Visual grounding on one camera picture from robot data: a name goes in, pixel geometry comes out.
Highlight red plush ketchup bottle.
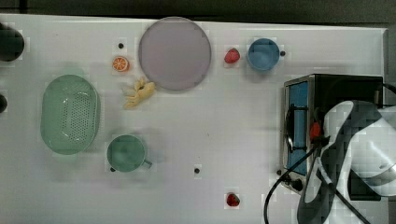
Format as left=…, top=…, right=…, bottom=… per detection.
left=309, top=122, right=321, bottom=140

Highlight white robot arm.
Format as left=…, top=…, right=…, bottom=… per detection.
left=297, top=101, right=395, bottom=224

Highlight black toaster oven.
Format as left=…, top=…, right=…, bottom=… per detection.
left=279, top=74, right=383, bottom=202

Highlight yellow banana peel toy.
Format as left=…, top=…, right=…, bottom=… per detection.
left=123, top=77, right=156, bottom=109

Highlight lilac round plate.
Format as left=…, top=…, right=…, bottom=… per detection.
left=138, top=17, right=211, bottom=91

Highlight red strawberry toy back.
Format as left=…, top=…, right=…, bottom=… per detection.
left=224, top=48, right=240, bottom=64

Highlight red strawberry toy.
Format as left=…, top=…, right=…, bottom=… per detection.
left=224, top=48, right=240, bottom=64
left=226, top=192, right=240, bottom=207

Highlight green mug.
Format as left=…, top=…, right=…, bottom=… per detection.
left=106, top=134, right=152, bottom=173

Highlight blue cup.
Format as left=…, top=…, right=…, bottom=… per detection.
left=247, top=38, right=280, bottom=72

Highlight orange slice toy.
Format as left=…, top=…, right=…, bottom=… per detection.
left=112, top=56, right=130, bottom=72

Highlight red strawberry toy front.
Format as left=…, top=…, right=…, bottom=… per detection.
left=226, top=192, right=240, bottom=207

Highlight green perforated colander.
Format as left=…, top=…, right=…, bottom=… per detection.
left=40, top=75, right=100, bottom=155

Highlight small black knob left edge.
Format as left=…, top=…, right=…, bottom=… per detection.
left=0, top=94, right=7, bottom=113

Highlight black round object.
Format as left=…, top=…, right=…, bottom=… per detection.
left=0, top=23, right=25, bottom=62

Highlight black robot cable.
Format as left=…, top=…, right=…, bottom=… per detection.
left=263, top=83, right=396, bottom=224

